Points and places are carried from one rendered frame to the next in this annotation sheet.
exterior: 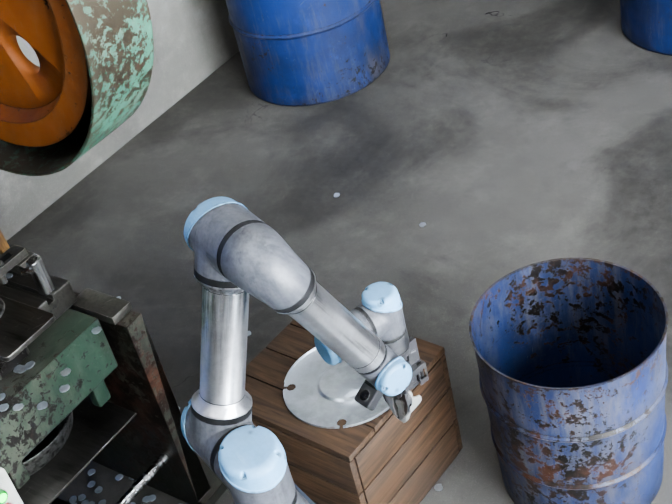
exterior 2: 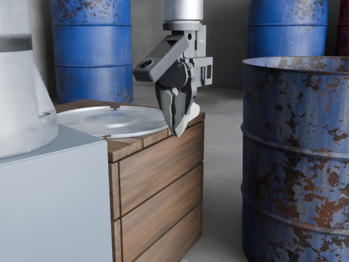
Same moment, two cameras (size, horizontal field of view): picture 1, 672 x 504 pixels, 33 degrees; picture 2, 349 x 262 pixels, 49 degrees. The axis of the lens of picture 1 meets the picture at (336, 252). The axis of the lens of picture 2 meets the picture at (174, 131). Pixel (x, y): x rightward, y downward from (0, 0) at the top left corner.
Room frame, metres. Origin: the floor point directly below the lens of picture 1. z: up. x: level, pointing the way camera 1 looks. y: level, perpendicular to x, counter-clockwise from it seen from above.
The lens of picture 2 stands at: (1.07, 0.16, 0.55)
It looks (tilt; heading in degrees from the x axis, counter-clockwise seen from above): 15 degrees down; 343
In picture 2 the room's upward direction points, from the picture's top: straight up
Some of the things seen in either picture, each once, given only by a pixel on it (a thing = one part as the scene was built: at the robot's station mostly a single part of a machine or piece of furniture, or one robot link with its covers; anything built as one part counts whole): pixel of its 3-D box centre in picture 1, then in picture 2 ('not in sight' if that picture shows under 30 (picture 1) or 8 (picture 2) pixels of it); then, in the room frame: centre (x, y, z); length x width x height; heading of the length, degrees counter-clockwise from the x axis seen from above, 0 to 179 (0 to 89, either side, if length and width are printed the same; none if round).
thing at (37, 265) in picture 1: (39, 274); not in sight; (2.07, 0.64, 0.75); 0.03 x 0.03 x 0.10; 48
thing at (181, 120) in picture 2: (410, 405); (188, 113); (1.76, -0.08, 0.40); 0.06 x 0.03 x 0.09; 123
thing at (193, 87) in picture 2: (402, 397); (184, 90); (1.74, -0.06, 0.44); 0.05 x 0.02 x 0.09; 33
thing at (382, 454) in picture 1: (343, 423); (98, 186); (1.98, 0.08, 0.18); 0.40 x 0.38 x 0.35; 44
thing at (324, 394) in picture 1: (344, 381); (110, 119); (1.93, 0.05, 0.35); 0.29 x 0.29 x 0.01
